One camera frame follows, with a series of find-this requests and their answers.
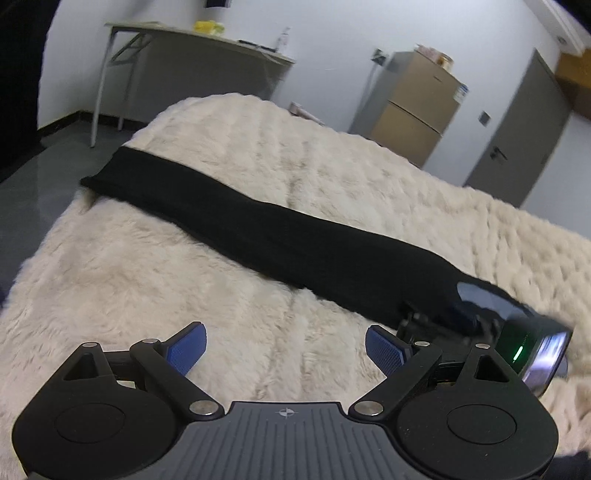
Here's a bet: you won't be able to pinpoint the cream fluffy blanket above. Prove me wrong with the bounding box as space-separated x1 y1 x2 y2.
0 92 591 455

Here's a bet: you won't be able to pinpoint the beige refrigerator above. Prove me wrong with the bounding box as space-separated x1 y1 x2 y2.
348 48 469 169

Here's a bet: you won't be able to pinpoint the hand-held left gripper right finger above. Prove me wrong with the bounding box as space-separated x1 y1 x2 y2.
348 324 515 419

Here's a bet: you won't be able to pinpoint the boxes on refrigerator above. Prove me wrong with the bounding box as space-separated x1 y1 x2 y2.
413 44 455 68

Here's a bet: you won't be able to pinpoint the black garment with blue lining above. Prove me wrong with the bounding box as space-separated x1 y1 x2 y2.
79 145 532 335

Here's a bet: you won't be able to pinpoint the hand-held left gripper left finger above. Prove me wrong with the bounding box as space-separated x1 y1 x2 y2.
60 322 225 421

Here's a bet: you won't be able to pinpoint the black curtain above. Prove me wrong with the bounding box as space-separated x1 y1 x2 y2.
0 0 63 183

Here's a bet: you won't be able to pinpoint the grey door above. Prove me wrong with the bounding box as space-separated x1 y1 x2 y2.
463 48 571 208

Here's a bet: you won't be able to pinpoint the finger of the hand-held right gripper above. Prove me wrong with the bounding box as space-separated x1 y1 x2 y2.
396 302 481 344

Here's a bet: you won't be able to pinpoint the grey folding table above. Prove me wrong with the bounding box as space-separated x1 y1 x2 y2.
90 21 296 148

